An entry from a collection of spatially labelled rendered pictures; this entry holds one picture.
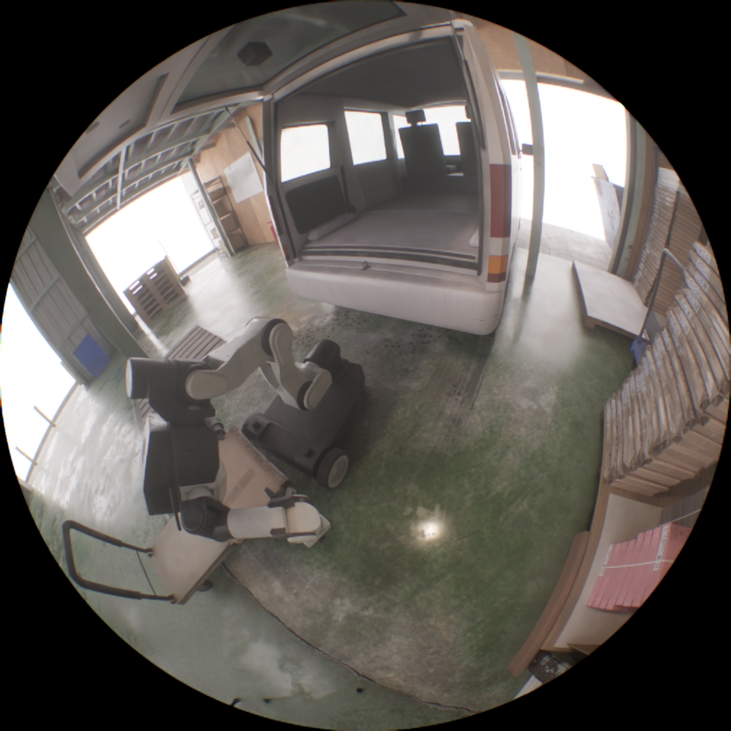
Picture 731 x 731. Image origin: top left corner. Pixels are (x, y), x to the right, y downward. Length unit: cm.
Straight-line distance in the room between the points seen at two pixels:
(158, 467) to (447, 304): 127
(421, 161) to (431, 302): 220
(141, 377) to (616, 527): 178
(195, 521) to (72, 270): 346
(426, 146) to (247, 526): 323
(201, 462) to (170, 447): 11
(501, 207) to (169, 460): 139
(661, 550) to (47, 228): 504
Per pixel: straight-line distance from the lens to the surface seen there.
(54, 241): 393
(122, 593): 136
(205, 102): 163
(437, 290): 115
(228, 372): 80
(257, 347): 88
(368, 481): 118
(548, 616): 125
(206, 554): 131
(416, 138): 309
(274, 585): 132
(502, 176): 103
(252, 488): 112
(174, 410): 76
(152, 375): 73
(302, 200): 191
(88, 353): 632
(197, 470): 82
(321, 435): 114
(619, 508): 139
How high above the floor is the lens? 112
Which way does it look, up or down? 46 degrees down
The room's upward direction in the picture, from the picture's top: 17 degrees counter-clockwise
